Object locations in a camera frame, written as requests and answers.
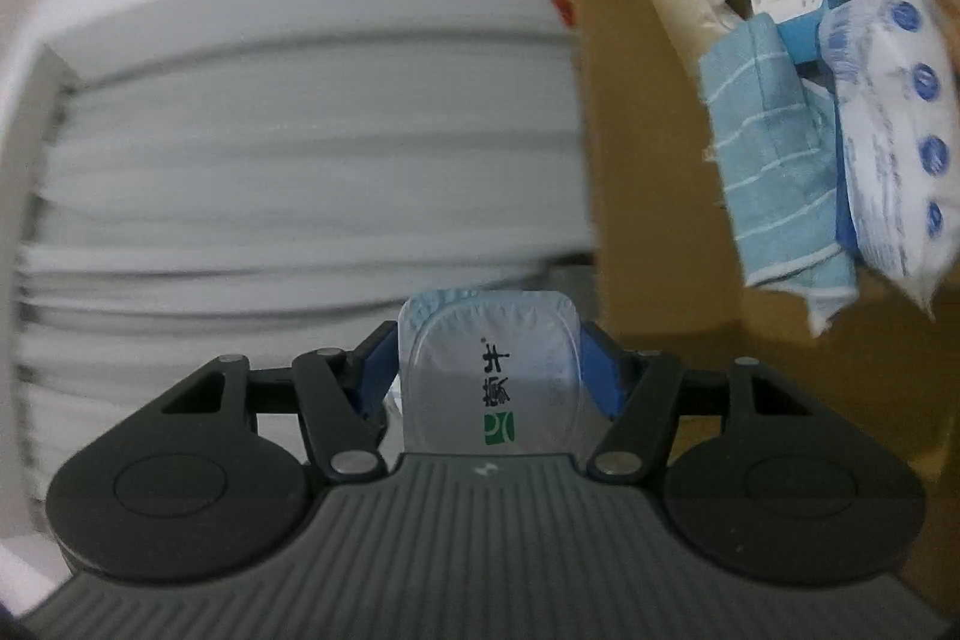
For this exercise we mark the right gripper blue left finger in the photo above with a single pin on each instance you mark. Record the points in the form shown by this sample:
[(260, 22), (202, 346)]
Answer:
[(375, 366)]

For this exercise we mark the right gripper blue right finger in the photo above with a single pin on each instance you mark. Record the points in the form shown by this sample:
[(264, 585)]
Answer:
[(600, 365)]

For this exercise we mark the white wet wipe packet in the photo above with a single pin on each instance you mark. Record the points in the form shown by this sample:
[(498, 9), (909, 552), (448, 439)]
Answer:
[(491, 372)]

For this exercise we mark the light blue checked towel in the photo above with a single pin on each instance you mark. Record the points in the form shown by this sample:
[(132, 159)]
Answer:
[(773, 138)]

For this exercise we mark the cardboard box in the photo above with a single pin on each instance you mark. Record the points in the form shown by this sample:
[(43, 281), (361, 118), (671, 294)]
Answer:
[(669, 277)]

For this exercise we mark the blue boxed pack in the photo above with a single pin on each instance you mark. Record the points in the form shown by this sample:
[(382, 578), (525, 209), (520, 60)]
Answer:
[(800, 36)]

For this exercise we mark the blue dotted wipes pack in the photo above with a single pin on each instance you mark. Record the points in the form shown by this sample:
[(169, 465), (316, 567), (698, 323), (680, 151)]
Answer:
[(897, 141)]

